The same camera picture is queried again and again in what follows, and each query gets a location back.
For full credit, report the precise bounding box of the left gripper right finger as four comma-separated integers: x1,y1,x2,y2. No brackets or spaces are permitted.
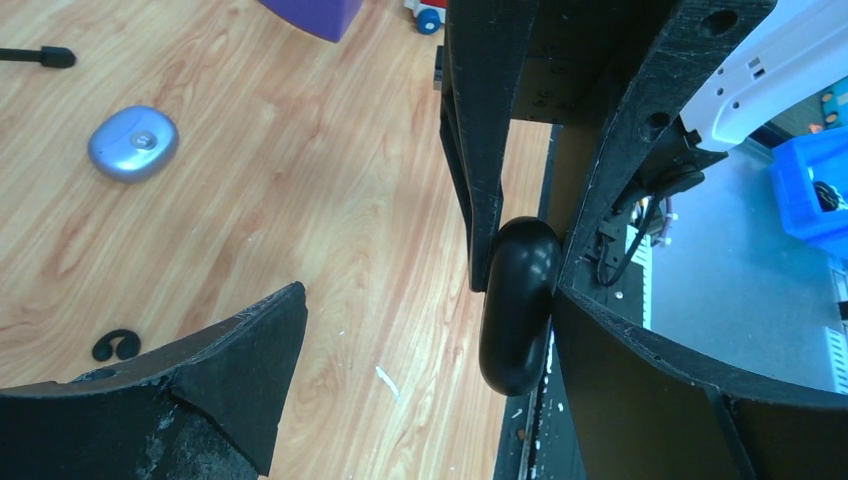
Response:
553,288,847,479

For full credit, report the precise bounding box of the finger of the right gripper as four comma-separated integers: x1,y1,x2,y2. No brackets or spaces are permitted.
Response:
440,1,539,292
559,1,775,291

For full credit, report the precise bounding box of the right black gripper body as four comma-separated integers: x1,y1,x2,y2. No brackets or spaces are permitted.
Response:
511,1,680,124

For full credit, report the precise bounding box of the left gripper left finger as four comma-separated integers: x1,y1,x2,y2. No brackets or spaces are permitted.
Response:
1,282,308,479

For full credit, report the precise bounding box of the black earbud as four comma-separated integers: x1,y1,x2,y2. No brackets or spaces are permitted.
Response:
91,329,141,362

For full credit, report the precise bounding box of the black earbud charging case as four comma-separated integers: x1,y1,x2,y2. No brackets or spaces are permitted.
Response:
479,217,561,397

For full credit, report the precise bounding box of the lavender earbud charging case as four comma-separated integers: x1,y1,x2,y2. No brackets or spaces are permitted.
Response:
87,105,180,184

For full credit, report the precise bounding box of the purple phone stand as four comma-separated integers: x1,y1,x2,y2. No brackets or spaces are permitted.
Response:
259,0,364,43

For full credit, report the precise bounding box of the blue plastic bin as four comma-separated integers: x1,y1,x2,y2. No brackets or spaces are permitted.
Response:
768,126,847,259

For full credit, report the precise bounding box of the black tripod mic stand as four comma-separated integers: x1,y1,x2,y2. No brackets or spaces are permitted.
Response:
0,46,77,69

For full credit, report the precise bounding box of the white cable duct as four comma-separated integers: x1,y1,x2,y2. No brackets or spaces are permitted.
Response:
626,234,653,330

